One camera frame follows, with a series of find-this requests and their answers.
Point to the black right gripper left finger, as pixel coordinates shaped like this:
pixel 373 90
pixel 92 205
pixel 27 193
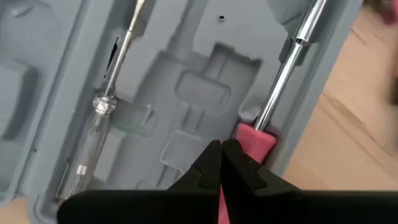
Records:
pixel 208 174

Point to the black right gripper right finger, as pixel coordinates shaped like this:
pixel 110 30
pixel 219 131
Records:
pixel 239 177

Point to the grey plastic tool case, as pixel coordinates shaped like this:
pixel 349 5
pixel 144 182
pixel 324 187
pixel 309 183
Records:
pixel 202 77

